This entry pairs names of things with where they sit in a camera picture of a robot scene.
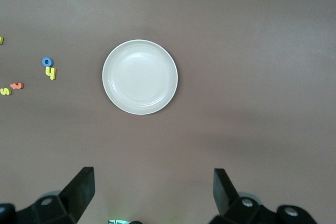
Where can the yellow foam letter u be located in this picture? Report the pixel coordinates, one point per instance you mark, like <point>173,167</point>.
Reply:
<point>1,40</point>

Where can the blue foam letter o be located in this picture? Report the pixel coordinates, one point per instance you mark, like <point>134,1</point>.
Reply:
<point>44,61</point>

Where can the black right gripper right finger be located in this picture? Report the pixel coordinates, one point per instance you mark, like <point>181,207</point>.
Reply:
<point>233,208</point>

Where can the orange foam letter t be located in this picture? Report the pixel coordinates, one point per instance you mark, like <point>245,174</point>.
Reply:
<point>17,86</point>

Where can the beige round plate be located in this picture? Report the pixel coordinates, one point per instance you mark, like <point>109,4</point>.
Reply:
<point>140,77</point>

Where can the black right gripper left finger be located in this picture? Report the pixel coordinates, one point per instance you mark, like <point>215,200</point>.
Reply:
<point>65,208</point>

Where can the yellow foam letter s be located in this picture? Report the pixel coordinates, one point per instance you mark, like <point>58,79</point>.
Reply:
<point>5,91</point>

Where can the yellow foam letter h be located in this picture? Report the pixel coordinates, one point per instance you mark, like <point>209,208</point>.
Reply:
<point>51,73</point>

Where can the brown table cover sheet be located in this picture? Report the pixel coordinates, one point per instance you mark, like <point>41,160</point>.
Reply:
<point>236,51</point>

